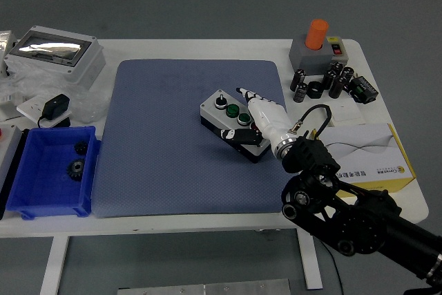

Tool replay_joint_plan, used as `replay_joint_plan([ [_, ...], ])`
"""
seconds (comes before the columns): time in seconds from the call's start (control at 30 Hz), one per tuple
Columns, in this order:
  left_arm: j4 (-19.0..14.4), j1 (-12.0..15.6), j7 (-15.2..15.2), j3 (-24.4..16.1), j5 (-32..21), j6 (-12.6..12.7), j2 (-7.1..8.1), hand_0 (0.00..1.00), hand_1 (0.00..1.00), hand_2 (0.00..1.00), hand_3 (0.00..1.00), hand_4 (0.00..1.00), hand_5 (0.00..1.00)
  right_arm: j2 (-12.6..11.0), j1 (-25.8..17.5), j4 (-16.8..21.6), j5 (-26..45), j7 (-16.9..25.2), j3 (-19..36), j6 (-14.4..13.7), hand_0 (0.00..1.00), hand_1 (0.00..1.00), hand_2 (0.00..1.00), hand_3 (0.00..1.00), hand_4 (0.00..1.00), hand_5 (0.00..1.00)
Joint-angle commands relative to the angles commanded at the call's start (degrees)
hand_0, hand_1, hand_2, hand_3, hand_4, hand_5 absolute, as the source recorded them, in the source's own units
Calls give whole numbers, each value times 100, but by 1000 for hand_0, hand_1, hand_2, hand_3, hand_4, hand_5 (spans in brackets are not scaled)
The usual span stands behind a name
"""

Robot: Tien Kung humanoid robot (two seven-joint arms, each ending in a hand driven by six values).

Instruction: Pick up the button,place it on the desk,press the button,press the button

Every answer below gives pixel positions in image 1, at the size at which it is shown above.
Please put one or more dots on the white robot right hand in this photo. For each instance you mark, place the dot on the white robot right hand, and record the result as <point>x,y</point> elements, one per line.
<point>269,119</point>

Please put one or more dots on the grey push-button control box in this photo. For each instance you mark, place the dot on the grey push-button control box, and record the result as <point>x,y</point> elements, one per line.
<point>210,108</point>

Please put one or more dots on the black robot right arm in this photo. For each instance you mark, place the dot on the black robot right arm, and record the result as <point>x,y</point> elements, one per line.
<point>362,226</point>

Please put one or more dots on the grey box with red button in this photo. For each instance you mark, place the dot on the grey box with red button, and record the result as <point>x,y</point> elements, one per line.
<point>8,150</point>

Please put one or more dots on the black cylindrical capacitor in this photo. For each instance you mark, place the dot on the black cylindrical capacitor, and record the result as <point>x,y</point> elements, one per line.
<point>347,74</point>
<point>300,93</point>
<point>336,67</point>
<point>297,81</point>
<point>328,80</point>
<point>337,87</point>

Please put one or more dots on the grey block holder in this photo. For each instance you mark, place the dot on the grey block holder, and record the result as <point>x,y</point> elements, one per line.
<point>310,60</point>

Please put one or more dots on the orange cylinder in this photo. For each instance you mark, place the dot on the orange cylinder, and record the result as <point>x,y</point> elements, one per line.
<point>316,34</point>

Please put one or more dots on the white and yellow cardboard box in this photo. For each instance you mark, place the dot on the white and yellow cardboard box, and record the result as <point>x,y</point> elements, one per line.
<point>366,136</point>

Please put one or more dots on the black module with green terminal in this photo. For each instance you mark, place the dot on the black module with green terminal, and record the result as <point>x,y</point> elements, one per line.
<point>364,89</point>

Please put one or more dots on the blue-grey table mat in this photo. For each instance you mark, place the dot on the blue-grey table mat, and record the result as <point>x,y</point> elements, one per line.
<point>155,136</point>

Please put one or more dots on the white table leg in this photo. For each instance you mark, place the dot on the white table leg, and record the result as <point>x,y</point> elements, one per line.
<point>52,267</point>
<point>310,264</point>

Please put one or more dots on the grey metal plate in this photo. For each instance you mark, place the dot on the grey metal plate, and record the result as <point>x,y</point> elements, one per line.
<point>207,288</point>

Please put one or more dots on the small black bevel gear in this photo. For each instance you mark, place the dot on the small black bevel gear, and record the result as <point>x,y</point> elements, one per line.
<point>81,148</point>

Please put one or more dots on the large black bevel gear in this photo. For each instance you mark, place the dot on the large black bevel gear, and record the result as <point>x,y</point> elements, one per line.
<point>76,169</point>

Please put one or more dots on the black power adapter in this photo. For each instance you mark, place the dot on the black power adapter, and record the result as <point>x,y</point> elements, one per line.
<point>55,105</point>

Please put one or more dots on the blue plastic bin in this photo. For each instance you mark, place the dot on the blue plastic bin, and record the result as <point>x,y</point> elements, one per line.
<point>41,188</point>

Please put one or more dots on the clear plastic bag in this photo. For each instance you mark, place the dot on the clear plastic bag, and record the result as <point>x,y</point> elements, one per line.
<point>20,84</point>

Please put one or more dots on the white wall switch plate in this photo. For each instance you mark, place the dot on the white wall switch plate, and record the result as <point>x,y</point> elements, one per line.
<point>347,113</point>

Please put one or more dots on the white switch box yellow label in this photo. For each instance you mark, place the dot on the white switch box yellow label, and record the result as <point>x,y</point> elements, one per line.
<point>340,57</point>

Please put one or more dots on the grey enclosure with clear window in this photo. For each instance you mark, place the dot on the grey enclosure with clear window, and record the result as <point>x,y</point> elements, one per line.
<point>86,67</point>

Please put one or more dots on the white wall socket plate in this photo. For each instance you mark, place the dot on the white wall socket plate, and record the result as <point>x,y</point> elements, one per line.
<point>29,106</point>

